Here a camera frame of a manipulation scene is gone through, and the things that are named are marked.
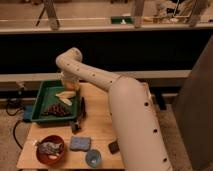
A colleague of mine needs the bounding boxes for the blue box under tray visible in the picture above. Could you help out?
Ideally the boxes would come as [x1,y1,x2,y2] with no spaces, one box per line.
[22,105,33,123]

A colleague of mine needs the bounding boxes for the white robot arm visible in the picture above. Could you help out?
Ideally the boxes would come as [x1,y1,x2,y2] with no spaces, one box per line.
[56,48,173,171]

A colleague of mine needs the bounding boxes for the green plastic tray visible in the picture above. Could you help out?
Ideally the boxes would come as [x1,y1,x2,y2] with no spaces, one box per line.
[31,80,80,123]

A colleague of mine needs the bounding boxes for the green box in background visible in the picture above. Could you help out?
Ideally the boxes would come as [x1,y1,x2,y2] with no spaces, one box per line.
[111,16,133,24]

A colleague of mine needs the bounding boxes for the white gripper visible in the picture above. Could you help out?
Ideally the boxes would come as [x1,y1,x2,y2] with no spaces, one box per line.
[60,72,80,91]

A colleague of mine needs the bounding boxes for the blue cup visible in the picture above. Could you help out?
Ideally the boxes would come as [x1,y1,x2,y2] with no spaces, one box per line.
[85,149,102,168]

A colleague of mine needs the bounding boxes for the blue sponge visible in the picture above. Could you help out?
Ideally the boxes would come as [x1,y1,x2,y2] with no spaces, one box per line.
[70,136,91,151]

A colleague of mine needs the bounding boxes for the black handled tool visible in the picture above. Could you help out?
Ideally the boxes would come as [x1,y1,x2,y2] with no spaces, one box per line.
[70,97,86,134]

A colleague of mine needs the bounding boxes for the pile of dark grapes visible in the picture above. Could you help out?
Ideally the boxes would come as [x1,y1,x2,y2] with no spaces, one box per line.
[42,103,70,117]

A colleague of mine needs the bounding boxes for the crumpled grey wrapper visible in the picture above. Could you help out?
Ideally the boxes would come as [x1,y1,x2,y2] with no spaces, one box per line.
[38,142,62,156]

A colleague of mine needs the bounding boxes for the black cable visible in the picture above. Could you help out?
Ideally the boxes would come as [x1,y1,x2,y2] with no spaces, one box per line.
[4,97,26,150]

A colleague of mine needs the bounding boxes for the red bowl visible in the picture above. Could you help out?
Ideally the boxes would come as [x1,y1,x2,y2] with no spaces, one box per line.
[36,135,65,166]

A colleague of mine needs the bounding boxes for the banana slices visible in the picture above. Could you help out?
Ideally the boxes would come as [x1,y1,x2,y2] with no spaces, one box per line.
[55,91,76,106]

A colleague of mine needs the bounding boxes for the black phone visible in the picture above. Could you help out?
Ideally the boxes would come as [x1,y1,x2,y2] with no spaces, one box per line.
[108,140,119,154]

